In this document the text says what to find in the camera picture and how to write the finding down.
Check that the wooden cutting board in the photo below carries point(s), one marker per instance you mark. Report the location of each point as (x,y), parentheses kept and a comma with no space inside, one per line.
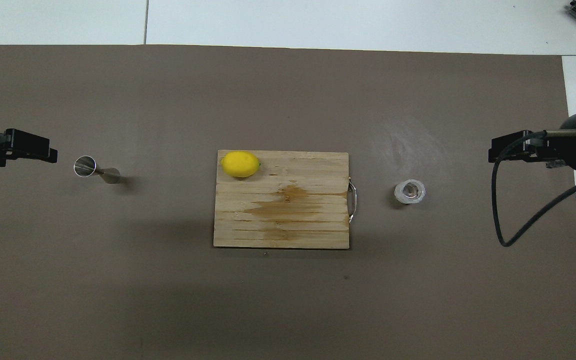
(318,170)

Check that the small clear glass cup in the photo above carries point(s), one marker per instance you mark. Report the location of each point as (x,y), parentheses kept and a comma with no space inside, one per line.
(409,191)

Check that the yellow lemon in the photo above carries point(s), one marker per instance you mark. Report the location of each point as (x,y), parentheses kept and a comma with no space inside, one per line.
(240,164)

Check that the brown table mat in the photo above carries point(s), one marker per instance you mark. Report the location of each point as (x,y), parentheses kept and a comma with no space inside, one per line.
(168,100)

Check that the steel double jigger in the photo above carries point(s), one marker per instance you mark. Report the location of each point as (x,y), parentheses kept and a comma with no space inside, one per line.
(110,175)

